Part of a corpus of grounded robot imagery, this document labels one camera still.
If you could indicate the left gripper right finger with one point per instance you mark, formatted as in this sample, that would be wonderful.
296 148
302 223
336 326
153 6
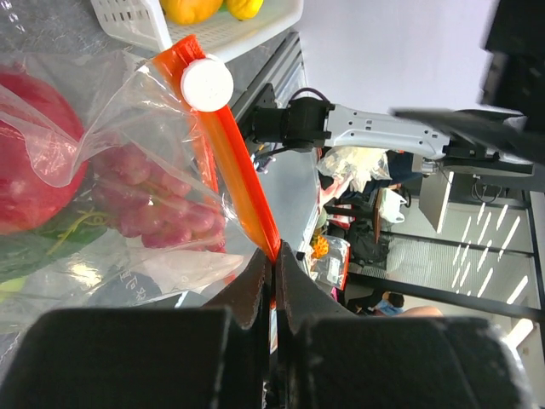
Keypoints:
332 358

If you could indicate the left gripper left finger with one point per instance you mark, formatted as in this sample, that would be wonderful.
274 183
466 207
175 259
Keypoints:
214 356

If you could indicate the red grape bunch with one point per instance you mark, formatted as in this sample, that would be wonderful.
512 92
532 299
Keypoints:
146 202

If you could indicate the long green chili pepper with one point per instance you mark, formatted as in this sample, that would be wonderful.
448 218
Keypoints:
65 234

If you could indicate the yellow lemon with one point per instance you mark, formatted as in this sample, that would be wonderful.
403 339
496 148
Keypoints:
244 9

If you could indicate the red pomegranate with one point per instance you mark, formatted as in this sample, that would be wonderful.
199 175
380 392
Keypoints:
39 136

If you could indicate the white plastic basket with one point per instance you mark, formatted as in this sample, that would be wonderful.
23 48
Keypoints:
143 24

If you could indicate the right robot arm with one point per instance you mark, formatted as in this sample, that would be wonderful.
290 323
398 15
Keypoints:
465 142

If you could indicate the clear zip top bag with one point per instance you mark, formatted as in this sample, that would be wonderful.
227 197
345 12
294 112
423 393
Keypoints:
174 108

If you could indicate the orange tangerine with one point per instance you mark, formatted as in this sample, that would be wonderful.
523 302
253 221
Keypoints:
189 12

